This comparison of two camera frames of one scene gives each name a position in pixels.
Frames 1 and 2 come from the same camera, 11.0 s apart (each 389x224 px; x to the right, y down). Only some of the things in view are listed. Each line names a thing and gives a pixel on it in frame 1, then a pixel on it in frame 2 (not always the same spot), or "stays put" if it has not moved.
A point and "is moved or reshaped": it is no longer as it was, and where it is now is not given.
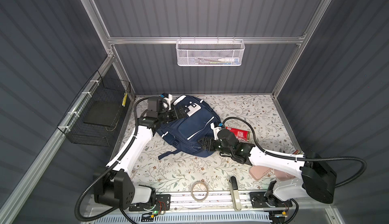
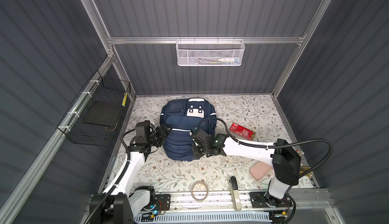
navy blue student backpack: (184, 135) is moved or reshaped
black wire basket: (90, 120) stays put
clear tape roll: (191, 190) stays put
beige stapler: (233, 183) stays put
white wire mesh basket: (209, 52) stays put
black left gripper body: (170, 115) to (158, 136)
